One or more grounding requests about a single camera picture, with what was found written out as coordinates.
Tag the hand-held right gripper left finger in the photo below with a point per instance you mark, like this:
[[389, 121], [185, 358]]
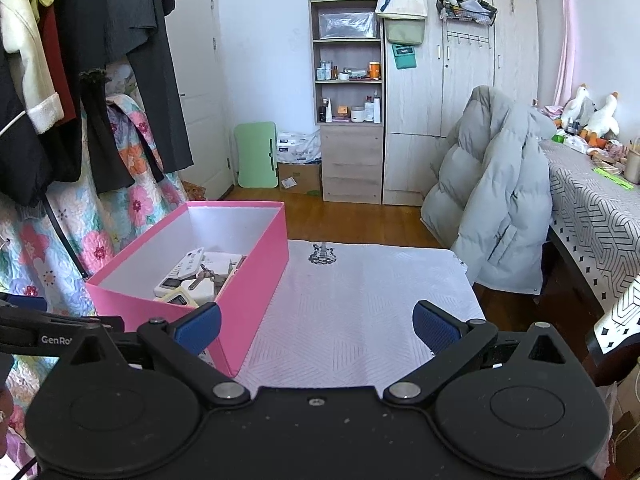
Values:
[[200, 327]]

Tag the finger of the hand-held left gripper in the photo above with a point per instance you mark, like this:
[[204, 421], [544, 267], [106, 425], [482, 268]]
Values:
[[112, 324]]

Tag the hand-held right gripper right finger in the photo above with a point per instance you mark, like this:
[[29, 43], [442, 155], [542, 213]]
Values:
[[435, 330]]

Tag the small white charger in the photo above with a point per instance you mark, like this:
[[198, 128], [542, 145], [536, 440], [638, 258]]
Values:
[[202, 291]]

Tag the small beige remote control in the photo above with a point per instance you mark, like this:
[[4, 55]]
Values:
[[175, 299]]

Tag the metal keys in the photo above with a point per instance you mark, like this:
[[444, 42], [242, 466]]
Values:
[[205, 275]]

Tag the white air conditioner remote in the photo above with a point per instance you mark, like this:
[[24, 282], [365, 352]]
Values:
[[177, 272]]

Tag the large white charger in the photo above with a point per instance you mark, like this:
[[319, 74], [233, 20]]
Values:
[[220, 259]]

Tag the pink cardboard box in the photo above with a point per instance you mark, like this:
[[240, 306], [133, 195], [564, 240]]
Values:
[[250, 270]]

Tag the white printed tablecloth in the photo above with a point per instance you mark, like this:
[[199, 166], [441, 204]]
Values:
[[350, 310]]

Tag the black belt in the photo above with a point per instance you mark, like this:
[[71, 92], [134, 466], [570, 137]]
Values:
[[65, 245]]

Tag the floral quilt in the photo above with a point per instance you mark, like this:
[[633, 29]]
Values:
[[135, 205]]

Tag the grey puffer jacket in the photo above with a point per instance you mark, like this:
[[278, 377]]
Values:
[[490, 185]]

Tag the light wood wardrobe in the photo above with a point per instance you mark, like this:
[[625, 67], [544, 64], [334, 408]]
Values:
[[410, 160]]

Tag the brown cardboard box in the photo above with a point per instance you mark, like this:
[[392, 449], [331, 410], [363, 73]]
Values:
[[300, 177]]

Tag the black hanging garment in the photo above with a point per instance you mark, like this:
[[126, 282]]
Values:
[[20, 150]]

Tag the green folding table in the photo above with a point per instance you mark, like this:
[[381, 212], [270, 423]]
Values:
[[255, 155]]

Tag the wooden shelf unit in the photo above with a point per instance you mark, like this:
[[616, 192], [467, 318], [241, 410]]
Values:
[[350, 160]]

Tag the geometric patterned tablecloth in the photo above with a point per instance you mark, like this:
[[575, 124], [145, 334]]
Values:
[[590, 220]]

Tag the pack of tissue packets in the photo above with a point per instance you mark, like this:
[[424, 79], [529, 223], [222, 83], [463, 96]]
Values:
[[295, 147]]

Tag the brown paper bag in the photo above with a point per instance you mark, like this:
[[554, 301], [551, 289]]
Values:
[[627, 435]]

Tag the white bottle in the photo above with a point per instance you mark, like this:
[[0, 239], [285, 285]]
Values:
[[369, 112]]

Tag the white jar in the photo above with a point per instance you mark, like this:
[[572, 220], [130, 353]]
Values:
[[357, 115]]

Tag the white door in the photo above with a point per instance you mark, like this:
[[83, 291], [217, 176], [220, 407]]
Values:
[[200, 85]]

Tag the dark grey hanging garment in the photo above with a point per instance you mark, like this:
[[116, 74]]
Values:
[[160, 85]]

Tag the beige cup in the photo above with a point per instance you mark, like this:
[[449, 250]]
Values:
[[633, 167]]

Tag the white goose plush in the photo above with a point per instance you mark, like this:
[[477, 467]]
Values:
[[605, 115], [580, 107]]

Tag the orange bottle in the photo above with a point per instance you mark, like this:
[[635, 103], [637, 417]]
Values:
[[374, 70]]

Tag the red hanging garment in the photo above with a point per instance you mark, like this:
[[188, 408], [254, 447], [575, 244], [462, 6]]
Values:
[[55, 60]]

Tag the teal hanging pouch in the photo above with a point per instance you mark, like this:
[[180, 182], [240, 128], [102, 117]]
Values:
[[404, 56]]

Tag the green hanging bag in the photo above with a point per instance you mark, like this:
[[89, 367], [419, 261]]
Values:
[[405, 30]]

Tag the cream fleece-cuffed coat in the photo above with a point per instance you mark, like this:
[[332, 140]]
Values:
[[22, 25]]

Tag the pink curtain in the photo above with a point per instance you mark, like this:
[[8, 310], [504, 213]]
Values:
[[567, 35]]

